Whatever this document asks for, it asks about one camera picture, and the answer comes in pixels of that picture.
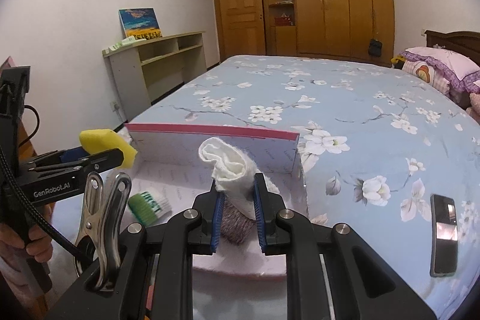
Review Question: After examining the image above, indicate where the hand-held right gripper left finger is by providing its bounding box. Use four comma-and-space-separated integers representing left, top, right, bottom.
45, 183, 226, 320

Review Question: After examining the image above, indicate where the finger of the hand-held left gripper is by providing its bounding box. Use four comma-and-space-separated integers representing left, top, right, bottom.
20, 148, 125, 179
37, 145, 91, 164

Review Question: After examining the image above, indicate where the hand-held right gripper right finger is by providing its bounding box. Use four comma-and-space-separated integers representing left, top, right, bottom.
253, 173, 437, 320

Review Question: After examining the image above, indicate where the yellow sock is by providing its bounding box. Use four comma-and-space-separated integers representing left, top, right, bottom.
79, 129, 137, 169

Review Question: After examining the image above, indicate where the green and white sock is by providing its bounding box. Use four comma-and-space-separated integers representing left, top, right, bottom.
127, 191, 172, 225

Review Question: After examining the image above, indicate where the pink cardboard box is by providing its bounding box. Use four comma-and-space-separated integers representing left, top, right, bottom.
112, 123, 310, 279

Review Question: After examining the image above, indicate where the person's left forearm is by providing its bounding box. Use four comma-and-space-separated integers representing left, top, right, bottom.
0, 260, 49, 309

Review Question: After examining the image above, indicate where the person's left hand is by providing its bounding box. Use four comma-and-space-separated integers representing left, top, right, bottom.
0, 220, 53, 270

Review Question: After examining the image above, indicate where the metal spring clip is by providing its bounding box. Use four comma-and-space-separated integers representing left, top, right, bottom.
73, 172, 132, 292

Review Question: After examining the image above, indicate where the beige shelf desk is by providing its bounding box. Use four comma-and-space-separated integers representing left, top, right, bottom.
103, 31, 208, 107

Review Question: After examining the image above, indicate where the green and white book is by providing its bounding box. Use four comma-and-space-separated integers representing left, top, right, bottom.
104, 36, 136, 52

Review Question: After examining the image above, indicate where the blue and yellow painting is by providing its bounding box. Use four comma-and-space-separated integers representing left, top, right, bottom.
118, 8, 163, 40

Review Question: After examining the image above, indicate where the black smartphone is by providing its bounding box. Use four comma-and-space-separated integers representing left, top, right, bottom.
429, 193, 459, 277

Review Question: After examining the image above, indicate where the wooden door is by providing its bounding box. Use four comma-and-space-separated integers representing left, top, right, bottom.
212, 0, 267, 62

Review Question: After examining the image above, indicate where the checked cartoon pillow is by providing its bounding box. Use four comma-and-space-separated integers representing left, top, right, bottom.
403, 59, 456, 96

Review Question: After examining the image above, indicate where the dark wooden headboard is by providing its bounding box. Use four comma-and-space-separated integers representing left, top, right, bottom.
424, 29, 480, 51

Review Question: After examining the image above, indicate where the black braided cable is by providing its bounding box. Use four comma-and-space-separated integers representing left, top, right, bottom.
0, 145, 94, 262

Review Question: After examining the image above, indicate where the thin black cable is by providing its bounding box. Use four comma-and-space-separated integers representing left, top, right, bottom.
17, 106, 40, 148

